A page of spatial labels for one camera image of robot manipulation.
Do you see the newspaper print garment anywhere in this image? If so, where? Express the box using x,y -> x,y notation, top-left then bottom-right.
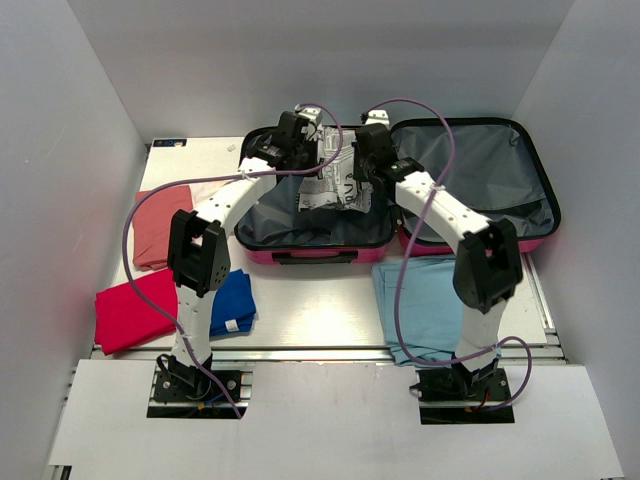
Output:
297,127 -> 373,213

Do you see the salmon pink garment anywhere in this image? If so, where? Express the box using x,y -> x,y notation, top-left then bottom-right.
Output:
133,185 -> 193,271

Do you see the light blue garment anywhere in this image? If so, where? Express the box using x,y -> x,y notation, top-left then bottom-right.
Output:
370,254 -> 502,368

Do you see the royal blue towel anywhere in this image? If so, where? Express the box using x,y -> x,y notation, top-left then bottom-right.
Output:
209,269 -> 257,337

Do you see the bright red garment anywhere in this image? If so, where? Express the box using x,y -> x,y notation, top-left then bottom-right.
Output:
94,269 -> 178,355

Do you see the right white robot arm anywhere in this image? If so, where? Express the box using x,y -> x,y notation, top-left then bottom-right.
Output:
354,123 -> 523,399

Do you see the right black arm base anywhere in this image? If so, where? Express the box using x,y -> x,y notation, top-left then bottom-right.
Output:
408,365 -> 515,426

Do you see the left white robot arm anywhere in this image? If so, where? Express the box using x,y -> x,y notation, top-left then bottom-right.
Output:
168,107 -> 322,399

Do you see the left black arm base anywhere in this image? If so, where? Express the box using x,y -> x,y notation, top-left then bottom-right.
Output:
146,354 -> 252,420

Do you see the orange tissue pack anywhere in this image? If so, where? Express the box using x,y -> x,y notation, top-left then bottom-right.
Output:
189,180 -> 231,205

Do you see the blue label sticker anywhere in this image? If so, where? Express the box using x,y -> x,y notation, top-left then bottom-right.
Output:
152,139 -> 187,148

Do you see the pink hard-shell suitcase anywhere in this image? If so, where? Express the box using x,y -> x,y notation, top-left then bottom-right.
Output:
234,117 -> 561,264

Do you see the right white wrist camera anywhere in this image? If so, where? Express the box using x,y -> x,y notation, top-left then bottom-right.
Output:
360,109 -> 390,129

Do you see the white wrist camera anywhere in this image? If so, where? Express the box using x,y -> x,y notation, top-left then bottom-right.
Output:
294,104 -> 323,128
360,109 -> 390,129

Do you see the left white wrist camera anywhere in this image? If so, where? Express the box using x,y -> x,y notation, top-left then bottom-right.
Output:
294,104 -> 323,128

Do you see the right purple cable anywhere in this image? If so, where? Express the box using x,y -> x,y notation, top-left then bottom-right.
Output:
364,98 -> 533,412

